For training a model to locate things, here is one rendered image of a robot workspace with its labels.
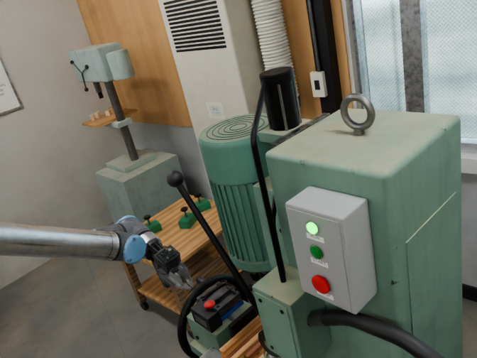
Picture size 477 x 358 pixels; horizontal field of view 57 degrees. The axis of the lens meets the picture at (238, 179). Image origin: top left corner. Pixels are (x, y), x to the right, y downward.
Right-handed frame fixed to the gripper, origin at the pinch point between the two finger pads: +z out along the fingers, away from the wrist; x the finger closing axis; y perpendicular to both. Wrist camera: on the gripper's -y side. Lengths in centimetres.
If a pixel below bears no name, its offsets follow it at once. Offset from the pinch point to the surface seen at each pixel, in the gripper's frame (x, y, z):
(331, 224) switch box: -15, 78, 52
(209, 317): -10.1, 17.6, 21.3
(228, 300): -2.4, 16.4, 20.5
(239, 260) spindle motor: -6, 43, 28
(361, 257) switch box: -12, 72, 56
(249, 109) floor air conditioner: 101, -4, -71
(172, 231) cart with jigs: 50, -71, -82
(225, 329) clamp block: -7.7, 13.3, 25.0
